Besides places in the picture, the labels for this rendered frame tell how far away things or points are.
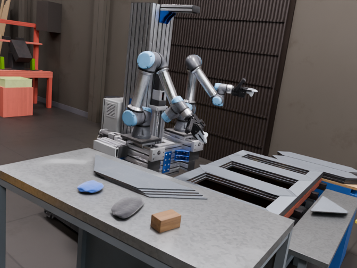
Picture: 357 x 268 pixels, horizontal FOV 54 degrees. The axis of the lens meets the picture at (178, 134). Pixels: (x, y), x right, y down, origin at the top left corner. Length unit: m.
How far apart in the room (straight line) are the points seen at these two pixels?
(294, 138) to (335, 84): 0.90
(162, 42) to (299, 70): 2.69
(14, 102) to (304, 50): 5.63
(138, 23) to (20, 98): 5.41
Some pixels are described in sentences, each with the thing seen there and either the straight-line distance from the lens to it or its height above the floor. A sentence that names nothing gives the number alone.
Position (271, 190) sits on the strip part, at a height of 0.86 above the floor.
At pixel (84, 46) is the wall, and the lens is 8.34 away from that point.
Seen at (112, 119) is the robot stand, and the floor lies 1.07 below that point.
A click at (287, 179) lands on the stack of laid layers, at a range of 2.86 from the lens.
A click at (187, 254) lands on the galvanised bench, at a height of 1.05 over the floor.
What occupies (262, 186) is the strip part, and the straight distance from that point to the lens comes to 2.53.
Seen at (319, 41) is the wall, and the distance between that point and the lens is 5.12.
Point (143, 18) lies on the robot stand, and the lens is 2.88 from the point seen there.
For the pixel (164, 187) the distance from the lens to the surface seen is 1.68.
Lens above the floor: 1.70
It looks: 13 degrees down
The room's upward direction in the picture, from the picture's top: 7 degrees clockwise
